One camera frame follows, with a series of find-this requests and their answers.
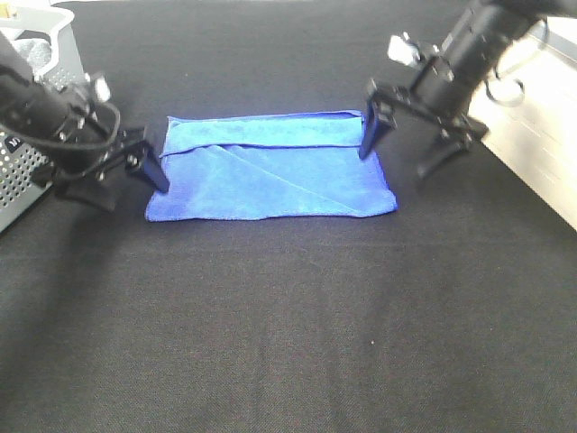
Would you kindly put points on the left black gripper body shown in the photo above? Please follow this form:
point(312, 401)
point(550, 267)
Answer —
point(86, 141)

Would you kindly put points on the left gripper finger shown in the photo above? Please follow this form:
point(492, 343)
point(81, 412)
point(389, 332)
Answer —
point(142, 163)
point(87, 191)

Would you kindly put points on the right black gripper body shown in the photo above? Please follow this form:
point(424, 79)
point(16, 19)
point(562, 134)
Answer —
point(436, 95)

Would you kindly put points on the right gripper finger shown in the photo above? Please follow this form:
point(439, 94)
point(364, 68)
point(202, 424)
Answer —
point(378, 122)
point(444, 147)

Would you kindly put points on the blue microfiber towel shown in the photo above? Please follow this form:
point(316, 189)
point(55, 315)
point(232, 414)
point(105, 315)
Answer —
point(263, 166)

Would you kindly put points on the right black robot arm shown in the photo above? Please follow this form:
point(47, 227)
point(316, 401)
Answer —
point(484, 32)

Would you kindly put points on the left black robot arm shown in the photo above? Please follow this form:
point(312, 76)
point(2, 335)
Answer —
point(78, 129)

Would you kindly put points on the grey perforated plastic basket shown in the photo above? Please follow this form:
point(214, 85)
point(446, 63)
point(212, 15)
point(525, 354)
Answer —
point(28, 101)

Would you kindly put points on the white plastic storage box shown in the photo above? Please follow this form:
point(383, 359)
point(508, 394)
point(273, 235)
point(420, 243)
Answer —
point(529, 105)

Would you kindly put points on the grey towel in basket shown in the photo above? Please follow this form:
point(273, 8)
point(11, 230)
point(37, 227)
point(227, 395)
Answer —
point(36, 51)

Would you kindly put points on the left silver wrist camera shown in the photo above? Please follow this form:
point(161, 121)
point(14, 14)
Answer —
point(98, 87)

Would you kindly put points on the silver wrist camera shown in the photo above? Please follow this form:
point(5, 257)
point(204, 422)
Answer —
point(405, 51)
point(98, 87)

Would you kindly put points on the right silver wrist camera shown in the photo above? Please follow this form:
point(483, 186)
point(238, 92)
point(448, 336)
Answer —
point(405, 51)

